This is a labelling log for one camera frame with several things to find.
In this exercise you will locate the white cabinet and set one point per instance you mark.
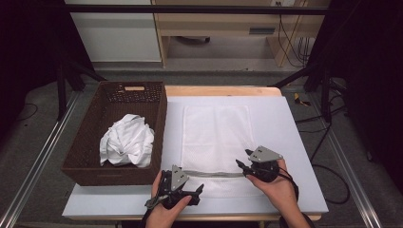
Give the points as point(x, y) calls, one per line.
point(120, 38)

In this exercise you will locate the person's right hand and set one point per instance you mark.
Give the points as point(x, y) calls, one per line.
point(280, 193)

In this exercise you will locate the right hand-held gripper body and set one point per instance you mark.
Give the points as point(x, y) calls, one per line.
point(264, 167)

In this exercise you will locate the white garment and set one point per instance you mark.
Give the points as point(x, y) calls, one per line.
point(126, 139)

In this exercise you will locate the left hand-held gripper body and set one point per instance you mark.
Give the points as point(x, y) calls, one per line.
point(179, 179)

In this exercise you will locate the brown woven basket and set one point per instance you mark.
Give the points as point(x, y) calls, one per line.
point(92, 133)

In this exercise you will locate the black tripod stand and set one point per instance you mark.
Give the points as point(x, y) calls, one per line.
point(61, 91)
point(325, 95)

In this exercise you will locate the aluminium rail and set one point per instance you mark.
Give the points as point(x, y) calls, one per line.
point(38, 158)
point(351, 171)

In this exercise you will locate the light wooden desk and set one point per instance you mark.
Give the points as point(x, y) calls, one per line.
point(221, 25)

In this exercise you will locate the white mesh laundry bag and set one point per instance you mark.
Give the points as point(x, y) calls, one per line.
point(215, 133)

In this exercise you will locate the black horizontal bar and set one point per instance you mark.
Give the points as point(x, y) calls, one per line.
point(190, 9)

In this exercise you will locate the white foam board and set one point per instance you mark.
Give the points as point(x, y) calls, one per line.
point(285, 133)

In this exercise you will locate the yellow and black tool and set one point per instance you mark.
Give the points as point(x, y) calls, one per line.
point(297, 99)

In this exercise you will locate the wooden table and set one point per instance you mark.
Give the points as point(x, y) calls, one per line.
point(221, 91)

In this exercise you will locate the person's left hand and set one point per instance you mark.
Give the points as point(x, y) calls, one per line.
point(161, 218)

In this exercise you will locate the black curtain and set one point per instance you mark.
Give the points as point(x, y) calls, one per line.
point(370, 79)
point(28, 47)

